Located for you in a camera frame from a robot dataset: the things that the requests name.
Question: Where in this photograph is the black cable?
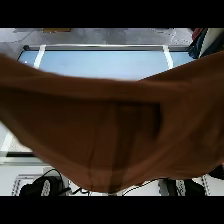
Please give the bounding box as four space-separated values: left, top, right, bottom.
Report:
32 168 65 184
121 179 159 197

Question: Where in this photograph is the heap of clothes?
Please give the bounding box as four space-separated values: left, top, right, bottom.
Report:
187 27 224 60

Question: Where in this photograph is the brown garment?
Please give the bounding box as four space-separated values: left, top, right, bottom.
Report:
0 49 224 195

